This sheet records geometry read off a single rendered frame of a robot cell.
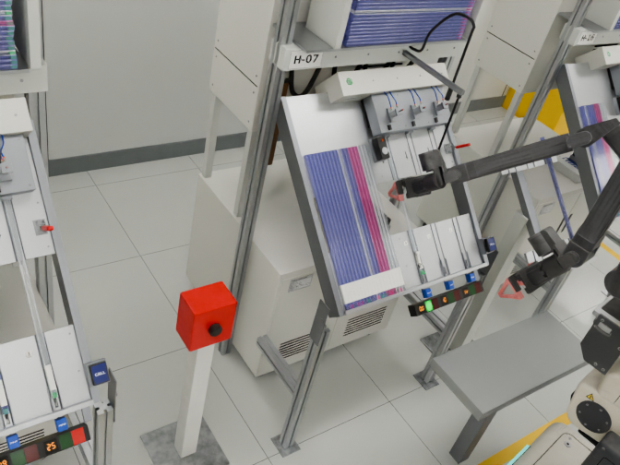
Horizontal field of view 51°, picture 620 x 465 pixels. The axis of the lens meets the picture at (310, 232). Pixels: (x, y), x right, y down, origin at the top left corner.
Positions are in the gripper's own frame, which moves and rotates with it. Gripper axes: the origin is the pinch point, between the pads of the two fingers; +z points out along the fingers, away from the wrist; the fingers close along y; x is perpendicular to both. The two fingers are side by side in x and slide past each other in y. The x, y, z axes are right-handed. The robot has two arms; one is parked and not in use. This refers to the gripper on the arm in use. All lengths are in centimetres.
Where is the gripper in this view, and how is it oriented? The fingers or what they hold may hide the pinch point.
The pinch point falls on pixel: (400, 191)
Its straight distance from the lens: 227.2
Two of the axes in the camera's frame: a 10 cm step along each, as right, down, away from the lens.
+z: -5.3, 1.4, 8.4
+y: -8.1, 2.0, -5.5
